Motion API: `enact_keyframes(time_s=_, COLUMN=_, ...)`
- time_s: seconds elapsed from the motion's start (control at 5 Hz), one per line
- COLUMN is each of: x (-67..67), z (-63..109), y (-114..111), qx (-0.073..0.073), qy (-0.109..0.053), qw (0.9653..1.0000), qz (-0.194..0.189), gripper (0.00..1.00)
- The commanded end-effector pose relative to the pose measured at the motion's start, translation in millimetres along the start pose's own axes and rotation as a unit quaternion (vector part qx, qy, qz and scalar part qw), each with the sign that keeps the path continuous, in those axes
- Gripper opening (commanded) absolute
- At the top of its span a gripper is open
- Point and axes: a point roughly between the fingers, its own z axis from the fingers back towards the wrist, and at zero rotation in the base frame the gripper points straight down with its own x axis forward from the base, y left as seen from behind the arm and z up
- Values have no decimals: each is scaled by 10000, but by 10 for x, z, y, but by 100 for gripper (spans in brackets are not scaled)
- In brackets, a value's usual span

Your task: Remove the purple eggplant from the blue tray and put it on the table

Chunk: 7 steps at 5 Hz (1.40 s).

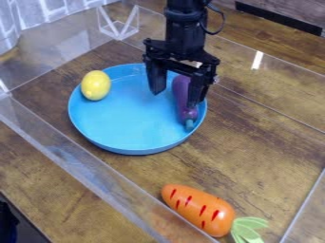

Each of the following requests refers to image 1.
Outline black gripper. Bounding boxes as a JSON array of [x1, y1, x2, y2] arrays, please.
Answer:
[[143, 8, 220, 108]]

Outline purple toy eggplant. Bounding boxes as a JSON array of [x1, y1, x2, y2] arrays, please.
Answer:
[[171, 75, 198, 131]]

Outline blue round tray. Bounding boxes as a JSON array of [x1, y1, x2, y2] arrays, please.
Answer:
[[67, 64, 191, 155]]

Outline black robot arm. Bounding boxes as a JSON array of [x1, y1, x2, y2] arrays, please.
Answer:
[[143, 0, 223, 107]]

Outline yellow toy lemon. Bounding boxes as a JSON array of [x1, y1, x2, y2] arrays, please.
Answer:
[[81, 70, 112, 101]]

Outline orange toy carrot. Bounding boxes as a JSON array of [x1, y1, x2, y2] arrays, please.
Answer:
[[161, 184, 267, 243]]

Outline clear acrylic corner bracket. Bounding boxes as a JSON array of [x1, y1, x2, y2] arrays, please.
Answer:
[[96, 6, 139, 41]]

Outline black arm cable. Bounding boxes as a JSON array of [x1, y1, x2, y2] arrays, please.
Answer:
[[198, 3, 227, 36]]

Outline clear acrylic enclosure wall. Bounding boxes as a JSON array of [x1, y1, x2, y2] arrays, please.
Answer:
[[0, 0, 325, 243]]

